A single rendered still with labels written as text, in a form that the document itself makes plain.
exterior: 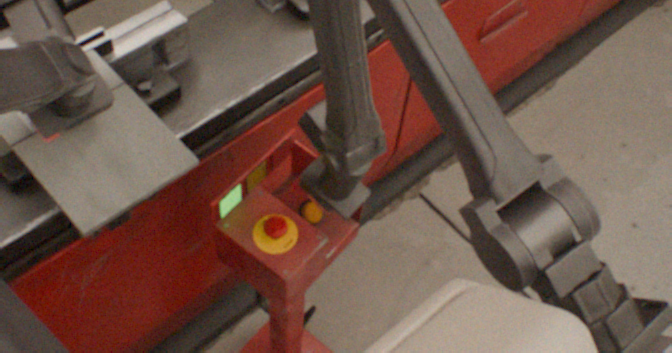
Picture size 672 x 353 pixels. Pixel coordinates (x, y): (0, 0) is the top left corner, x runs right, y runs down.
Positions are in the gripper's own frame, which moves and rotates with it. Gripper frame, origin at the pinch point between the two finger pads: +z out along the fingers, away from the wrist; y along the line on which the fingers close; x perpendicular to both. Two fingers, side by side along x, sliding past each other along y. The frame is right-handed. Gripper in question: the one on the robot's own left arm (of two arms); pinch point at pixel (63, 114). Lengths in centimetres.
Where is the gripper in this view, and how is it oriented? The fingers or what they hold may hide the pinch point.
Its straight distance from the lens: 117.8
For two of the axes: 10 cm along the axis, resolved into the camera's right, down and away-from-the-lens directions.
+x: 5.5, 8.3, 0.3
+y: -7.5, 5.1, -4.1
